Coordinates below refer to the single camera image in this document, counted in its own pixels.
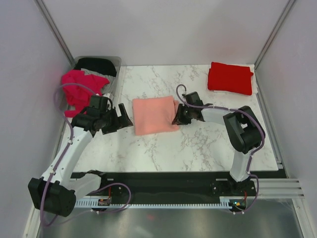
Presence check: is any aluminium frame post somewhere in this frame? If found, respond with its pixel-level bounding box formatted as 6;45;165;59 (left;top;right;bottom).
254;0;297;70
34;0;75;70

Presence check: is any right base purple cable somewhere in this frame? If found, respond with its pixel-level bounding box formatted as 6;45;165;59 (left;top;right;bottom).
229;175;260;216

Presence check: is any salmon pink t shirt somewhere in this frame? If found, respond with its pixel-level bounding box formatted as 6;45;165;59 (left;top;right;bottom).
132;96;179;136

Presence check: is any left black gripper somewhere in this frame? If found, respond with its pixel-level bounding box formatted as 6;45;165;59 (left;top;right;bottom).
100;104;132;135

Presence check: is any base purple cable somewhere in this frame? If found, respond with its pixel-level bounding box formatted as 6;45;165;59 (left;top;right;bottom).
90;182;132;214
229;175;260;216

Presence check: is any left aluminium frame post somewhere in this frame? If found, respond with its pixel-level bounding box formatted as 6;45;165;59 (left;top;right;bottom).
34;0;75;70

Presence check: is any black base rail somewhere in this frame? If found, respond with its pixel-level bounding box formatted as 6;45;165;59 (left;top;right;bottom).
71;170;256;205

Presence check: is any grey t shirt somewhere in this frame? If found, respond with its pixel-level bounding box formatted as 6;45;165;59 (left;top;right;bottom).
81;68;116;96

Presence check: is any black t shirt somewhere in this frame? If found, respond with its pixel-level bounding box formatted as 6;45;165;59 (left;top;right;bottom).
73;57;117;77

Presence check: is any grey plastic bin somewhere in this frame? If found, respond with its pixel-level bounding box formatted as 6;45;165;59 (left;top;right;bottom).
61;56;121;118

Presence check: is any right aluminium frame post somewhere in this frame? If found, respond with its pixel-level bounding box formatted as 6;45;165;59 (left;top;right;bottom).
254;0;297;70

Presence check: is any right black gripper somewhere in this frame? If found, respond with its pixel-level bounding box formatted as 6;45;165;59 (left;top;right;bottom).
172;104;193;125

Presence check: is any magenta t shirt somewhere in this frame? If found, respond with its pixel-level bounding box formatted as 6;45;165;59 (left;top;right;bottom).
61;70;110;118

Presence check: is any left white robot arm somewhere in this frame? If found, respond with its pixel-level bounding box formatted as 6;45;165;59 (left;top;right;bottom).
28;96;133;217

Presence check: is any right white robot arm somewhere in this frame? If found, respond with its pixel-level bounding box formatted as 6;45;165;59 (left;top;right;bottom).
172;92;265;195

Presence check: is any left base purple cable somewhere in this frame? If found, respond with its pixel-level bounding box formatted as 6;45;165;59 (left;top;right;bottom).
90;182;132;214

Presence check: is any folded red t shirt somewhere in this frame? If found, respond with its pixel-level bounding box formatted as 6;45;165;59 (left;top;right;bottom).
207;61;255;96

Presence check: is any folded white t shirt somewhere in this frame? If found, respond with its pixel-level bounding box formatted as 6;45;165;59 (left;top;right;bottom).
212;63;260;96

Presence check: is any white slotted cable duct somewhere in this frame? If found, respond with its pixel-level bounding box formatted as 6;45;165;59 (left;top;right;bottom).
75;196;246;209

